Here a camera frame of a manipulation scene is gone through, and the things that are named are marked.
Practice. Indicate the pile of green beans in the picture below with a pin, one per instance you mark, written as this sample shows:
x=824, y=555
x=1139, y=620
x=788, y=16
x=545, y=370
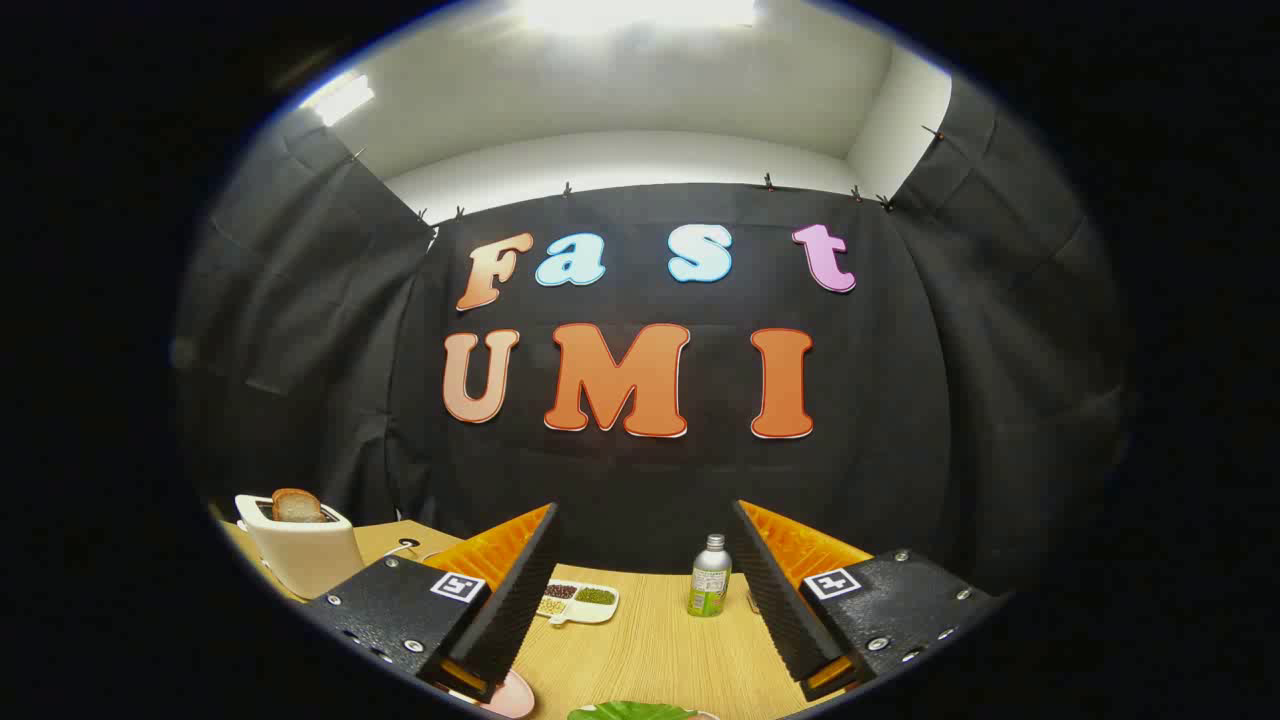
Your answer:
x=595, y=596

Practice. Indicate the toasted bread slice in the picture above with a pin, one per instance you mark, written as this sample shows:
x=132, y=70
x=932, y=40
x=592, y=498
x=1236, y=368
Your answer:
x=297, y=507

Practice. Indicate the green lettuce leaf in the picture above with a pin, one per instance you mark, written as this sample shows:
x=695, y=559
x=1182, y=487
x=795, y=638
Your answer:
x=630, y=712

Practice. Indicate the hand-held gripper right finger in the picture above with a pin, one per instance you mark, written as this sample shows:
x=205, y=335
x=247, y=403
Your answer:
x=785, y=605

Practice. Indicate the pile of red beans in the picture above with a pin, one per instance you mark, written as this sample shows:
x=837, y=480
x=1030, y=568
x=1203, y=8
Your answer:
x=559, y=591

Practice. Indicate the small ceiling light panel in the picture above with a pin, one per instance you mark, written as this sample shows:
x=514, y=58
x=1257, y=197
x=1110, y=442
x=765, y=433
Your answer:
x=340, y=100

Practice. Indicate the pink plate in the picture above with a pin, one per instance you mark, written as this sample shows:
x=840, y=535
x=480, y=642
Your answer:
x=515, y=695

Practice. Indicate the white toaster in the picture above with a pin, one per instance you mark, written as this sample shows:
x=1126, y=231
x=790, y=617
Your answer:
x=305, y=555

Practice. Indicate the white divided dish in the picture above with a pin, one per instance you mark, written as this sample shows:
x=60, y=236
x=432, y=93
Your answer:
x=590, y=610

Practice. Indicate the pile of soybeans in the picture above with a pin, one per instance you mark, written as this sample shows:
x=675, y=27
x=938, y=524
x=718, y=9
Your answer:
x=551, y=606

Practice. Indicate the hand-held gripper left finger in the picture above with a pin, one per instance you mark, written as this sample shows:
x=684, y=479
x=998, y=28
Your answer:
x=505, y=600

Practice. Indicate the large ceiling light panel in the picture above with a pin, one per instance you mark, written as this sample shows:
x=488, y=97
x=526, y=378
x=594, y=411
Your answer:
x=640, y=12

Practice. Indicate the green label metal bottle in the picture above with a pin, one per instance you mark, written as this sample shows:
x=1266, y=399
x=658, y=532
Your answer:
x=709, y=585

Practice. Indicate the black backdrop cloth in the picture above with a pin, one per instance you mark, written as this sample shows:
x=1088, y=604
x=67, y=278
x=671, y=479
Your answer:
x=640, y=480

